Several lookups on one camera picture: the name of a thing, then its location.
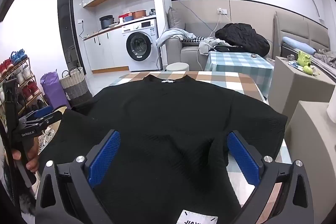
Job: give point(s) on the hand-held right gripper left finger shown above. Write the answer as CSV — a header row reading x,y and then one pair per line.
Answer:
x,y
105,155

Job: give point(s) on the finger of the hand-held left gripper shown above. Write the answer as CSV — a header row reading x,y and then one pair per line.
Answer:
x,y
51,117
43,111

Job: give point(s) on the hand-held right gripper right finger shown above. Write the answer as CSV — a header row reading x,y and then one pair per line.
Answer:
x,y
242,158

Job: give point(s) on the black t-shirt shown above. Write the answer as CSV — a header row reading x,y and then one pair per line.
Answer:
x,y
162,113

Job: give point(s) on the grey clothes heap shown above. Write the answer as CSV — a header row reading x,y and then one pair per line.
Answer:
x,y
207,45

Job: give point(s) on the person's left hand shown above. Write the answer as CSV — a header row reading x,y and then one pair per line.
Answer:
x,y
33,164

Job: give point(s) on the cream round stool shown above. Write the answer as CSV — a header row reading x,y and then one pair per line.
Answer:
x,y
61,108

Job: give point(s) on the purple bag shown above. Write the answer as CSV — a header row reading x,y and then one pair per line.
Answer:
x,y
53,92

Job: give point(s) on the woven laundry basket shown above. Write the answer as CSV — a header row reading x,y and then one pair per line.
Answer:
x,y
74,87

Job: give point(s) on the shoe rack with shoes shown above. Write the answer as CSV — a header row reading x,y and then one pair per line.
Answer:
x,y
15,56

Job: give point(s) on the person's dark fuzzy clothing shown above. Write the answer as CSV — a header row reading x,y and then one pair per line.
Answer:
x,y
15,203

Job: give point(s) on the cardboard box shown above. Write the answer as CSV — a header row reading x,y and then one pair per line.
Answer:
x,y
309,129
288,82

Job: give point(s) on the white printed label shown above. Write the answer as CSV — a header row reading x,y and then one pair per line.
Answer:
x,y
197,218

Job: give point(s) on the brown blue checked tablecloth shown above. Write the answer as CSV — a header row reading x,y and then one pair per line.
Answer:
x,y
236,82

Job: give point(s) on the dark door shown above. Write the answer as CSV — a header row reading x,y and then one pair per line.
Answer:
x,y
67,29

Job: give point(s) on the white kitchen base cabinets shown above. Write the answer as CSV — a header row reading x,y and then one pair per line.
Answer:
x,y
110,48

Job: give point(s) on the teal checked tablecloth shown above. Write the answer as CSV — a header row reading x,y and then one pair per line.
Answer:
x,y
236,64

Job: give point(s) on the black cooking pot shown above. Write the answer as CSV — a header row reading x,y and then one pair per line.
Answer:
x,y
106,22

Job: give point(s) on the white washing machine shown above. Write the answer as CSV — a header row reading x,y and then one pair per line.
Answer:
x,y
139,48

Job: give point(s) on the round white stool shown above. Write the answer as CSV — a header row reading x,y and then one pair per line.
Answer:
x,y
178,66

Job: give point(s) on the grey sofa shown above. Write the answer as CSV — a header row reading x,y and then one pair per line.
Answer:
x,y
189,54

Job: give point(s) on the green toy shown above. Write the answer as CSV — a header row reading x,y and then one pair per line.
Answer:
x,y
304,58

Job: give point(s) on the black puffer jacket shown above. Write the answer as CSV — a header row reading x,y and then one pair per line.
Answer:
x,y
241,37

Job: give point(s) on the red white container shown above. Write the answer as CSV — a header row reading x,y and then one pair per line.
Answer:
x,y
124,16

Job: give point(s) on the light blue pillow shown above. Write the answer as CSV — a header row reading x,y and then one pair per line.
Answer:
x,y
296,44

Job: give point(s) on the houndstooth cushion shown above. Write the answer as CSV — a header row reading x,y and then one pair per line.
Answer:
x,y
195,39

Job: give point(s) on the grey crumpled bedding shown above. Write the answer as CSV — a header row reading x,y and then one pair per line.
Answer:
x,y
325,58

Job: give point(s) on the light blue blanket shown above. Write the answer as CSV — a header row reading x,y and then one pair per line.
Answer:
x,y
170,35

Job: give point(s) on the grey upholstered bed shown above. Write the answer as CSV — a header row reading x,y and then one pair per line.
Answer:
x,y
317,32

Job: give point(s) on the grey cushion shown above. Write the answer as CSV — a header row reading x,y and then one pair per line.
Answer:
x,y
175,19

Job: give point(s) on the white wall socket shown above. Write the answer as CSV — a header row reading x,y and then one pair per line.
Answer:
x,y
222,11

